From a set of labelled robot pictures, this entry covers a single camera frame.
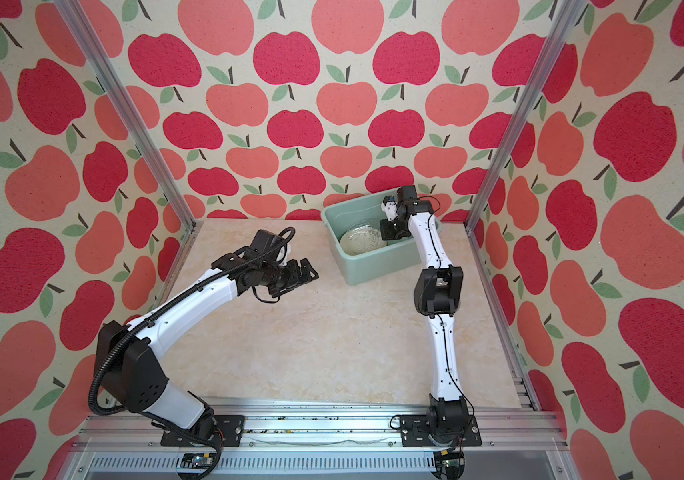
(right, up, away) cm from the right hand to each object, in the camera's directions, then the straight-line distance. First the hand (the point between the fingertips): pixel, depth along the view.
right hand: (390, 233), depth 104 cm
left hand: (-25, -15, -23) cm, 37 cm away
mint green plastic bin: (0, -9, -12) cm, 15 cm away
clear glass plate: (-10, -2, +7) cm, 12 cm away
